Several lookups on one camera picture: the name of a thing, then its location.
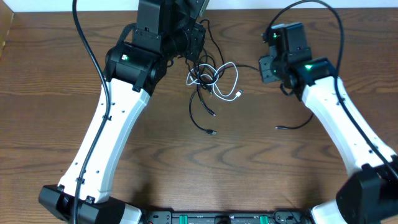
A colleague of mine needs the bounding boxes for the white cable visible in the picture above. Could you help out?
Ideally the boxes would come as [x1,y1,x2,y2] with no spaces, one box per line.
[185,61,244,102]

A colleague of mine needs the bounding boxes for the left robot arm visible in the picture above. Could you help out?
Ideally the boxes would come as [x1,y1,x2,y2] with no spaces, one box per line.
[39,0,208,223]

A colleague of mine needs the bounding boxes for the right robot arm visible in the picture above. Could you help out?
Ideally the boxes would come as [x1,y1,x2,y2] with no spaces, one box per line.
[259,22,397,223]

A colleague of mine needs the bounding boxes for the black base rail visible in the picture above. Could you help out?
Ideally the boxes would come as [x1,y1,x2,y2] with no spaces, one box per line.
[138,210,313,224]

